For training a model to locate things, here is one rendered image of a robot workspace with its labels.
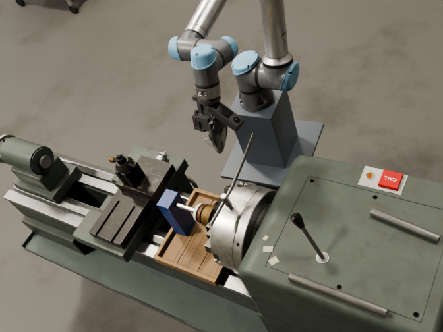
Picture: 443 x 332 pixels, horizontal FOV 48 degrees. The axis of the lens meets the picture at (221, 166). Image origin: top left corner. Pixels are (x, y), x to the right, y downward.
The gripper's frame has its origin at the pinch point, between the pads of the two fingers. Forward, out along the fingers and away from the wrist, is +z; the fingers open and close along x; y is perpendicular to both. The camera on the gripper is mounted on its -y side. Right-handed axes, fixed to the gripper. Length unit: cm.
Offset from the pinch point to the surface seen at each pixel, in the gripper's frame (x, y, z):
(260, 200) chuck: 0.7, -13.8, 16.1
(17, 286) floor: 12, 172, 149
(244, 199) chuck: 2.4, -8.7, 16.0
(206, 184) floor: -95, 88, 113
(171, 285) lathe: 0, 40, 88
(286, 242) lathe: 13.3, -29.5, 17.5
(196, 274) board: 12, 11, 54
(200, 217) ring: 4.0, 10.8, 30.4
